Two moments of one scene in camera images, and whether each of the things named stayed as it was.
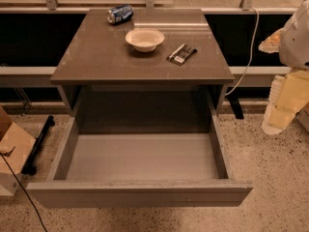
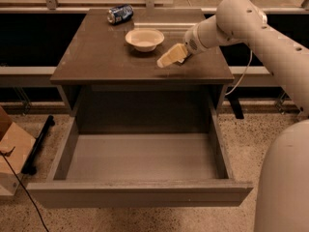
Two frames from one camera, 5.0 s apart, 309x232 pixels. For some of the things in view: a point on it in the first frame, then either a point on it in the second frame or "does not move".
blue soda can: [120, 14] does not move
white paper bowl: [144, 40] does not move
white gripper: [295, 43] → [191, 44]
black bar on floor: [29, 163] does not move
